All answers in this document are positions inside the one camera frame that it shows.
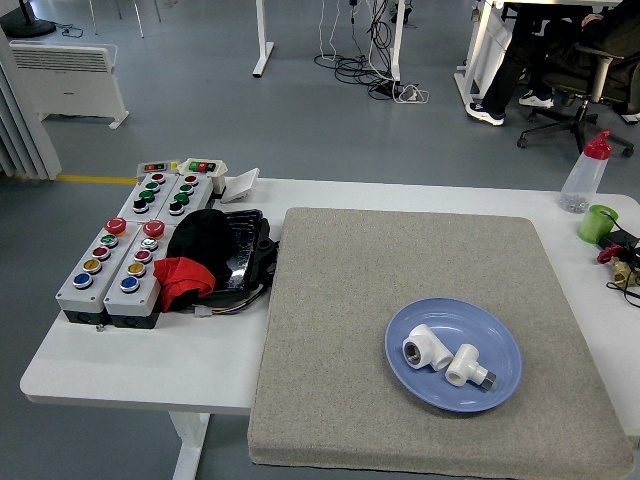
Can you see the black power adapter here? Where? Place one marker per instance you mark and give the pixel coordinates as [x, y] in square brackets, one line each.
[622, 237]

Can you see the blue plate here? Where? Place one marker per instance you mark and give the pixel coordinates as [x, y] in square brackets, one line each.
[435, 390]

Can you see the grey-brown mat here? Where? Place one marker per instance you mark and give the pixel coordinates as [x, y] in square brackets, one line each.
[340, 310]

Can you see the four-button grey control box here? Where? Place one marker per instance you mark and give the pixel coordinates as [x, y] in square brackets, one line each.
[131, 192]
[197, 195]

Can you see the white wall switch panel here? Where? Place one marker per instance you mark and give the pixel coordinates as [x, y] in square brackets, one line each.
[241, 184]

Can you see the black office chair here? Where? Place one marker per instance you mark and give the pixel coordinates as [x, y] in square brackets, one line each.
[582, 85]

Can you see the five-button grey control box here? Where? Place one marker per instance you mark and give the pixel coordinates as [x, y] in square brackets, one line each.
[125, 302]
[75, 295]

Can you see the black plastic tray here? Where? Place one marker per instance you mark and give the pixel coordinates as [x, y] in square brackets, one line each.
[245, 250]

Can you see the white table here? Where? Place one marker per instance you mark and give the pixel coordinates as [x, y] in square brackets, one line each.
[150, 360]

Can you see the white green-red switch box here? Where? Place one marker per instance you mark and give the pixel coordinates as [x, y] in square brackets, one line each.
[202, 166]

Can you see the black fan stand base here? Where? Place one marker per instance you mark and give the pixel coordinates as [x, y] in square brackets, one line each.
[30, 25]

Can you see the white desk frame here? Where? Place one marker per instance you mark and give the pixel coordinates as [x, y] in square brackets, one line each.
[262, 50]

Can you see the person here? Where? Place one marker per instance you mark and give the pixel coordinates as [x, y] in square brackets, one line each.
[520, 55]

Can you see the green cup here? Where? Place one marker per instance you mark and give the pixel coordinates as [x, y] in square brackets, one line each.
[595, 225]

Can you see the white pipe tee threaded insert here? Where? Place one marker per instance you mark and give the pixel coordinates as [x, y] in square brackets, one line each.
[430, 350]

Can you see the red cloth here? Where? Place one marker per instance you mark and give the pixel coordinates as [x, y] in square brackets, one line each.
[182, 280]

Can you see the small grey switch box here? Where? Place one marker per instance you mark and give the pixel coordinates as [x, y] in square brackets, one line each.
[152, 167]

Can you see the black cloth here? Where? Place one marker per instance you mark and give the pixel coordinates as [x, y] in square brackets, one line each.
[200, 240]

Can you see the white panel heater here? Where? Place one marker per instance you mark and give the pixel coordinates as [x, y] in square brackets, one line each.
[70, 80]

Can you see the clear squeeze bottle red cap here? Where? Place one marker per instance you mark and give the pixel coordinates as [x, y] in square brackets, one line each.
[585, 175]

